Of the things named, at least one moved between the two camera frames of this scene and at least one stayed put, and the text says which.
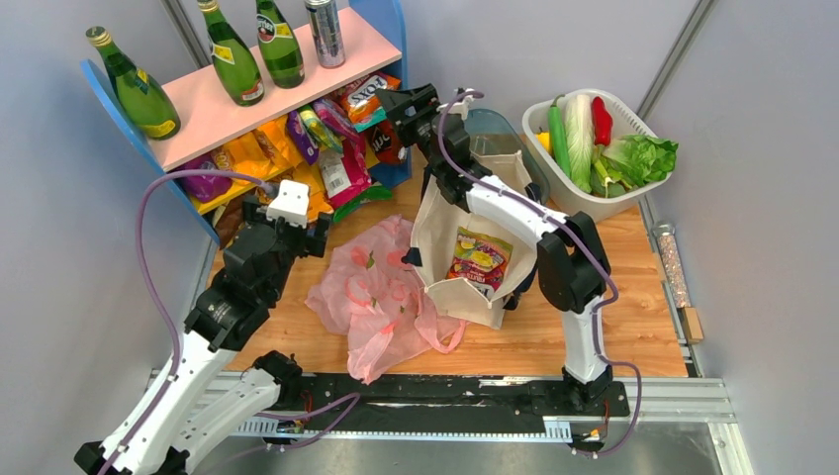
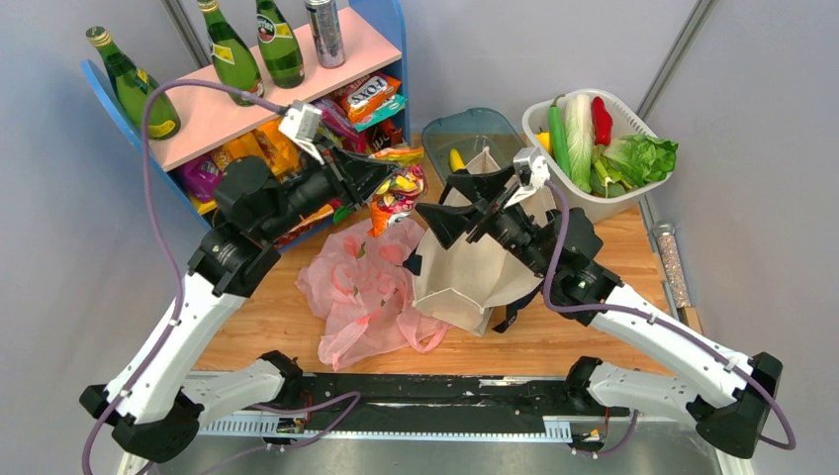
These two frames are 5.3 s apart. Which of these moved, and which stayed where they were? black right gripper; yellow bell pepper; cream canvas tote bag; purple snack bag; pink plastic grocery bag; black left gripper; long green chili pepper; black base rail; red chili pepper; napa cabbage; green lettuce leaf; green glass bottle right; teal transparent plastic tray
Moved: pink plastic grocery bag; black left gripper; black right gripper; cream canvas tote bag
Stayed: green lettuce leaf; yellow bell pepper; red chili pepper; green glass bottle right; purple snack bag; napa cabbage; long green chili pepper; teal transparent plastic tray; black base rail
